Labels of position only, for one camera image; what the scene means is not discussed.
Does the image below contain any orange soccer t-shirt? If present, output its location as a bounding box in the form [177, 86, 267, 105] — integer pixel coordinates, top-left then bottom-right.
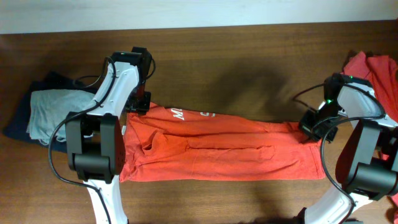
[119, 103, 325, 182]

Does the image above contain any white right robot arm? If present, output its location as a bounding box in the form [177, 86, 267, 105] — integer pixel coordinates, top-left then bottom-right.
[295, 73, 397, 224]

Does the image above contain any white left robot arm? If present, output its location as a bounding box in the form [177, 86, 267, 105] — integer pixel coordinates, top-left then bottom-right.
[65, 47, 155, 223]

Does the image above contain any red shirt pile right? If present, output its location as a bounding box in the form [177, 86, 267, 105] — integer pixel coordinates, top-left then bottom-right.
[341, 51, 398, 206]

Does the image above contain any light grey folded garment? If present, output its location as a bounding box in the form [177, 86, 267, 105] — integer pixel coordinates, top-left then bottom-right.
[27, 90, 94, 146]

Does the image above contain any navy folded garment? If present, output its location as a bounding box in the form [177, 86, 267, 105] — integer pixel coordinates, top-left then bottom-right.
[2, 72, 97, 147]

